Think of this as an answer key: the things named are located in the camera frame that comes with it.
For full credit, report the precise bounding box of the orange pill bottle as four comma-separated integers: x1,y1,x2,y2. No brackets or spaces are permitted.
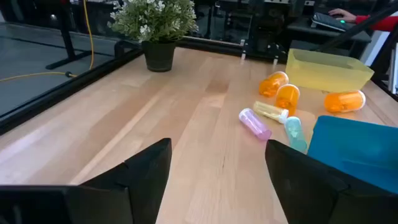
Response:
274,83,301,116
258,71,289,98
323,90,366,114

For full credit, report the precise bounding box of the potted green plant, black pot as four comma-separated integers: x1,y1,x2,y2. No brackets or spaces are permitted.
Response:
107,0,199,73

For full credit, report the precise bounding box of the purple pill bottle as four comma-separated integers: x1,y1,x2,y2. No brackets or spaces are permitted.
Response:
238,108,272,141

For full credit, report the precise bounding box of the person's hand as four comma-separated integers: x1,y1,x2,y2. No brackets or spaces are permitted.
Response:
328,8,357,23

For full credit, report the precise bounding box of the black keyboard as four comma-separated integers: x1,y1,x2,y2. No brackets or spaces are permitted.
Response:
310,12,351,32

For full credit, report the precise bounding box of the black desk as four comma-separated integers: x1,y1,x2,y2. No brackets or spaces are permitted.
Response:
287,21,373,44

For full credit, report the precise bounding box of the person's forearm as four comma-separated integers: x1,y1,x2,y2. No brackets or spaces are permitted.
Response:
355,14,398,32

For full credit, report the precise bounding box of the yellow-green pill bottle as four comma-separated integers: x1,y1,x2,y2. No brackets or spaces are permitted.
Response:
252,100,289,124

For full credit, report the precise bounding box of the black metal table frame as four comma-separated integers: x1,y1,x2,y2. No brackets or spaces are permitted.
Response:
0,2,398,136

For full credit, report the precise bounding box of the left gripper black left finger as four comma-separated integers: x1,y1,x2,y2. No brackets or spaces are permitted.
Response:
65,138,173,224

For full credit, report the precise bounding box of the black desk leg stand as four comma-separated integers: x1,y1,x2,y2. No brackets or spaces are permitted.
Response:
45,0,93,70

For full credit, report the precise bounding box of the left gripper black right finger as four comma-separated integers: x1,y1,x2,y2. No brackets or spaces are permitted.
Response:
265,139,398,224

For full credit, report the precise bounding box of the blue plastic bin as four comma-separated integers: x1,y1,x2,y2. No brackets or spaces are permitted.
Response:
307,115,398,194

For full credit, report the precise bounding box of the yellow translucent plastic bin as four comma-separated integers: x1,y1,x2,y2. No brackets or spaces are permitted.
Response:
285,48,375,93

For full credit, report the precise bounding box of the yellow extension cable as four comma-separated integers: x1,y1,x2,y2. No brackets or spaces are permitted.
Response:
0,0,95,83

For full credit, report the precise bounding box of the teal pill bottle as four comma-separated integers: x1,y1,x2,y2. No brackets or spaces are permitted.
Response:
284,116,308,154

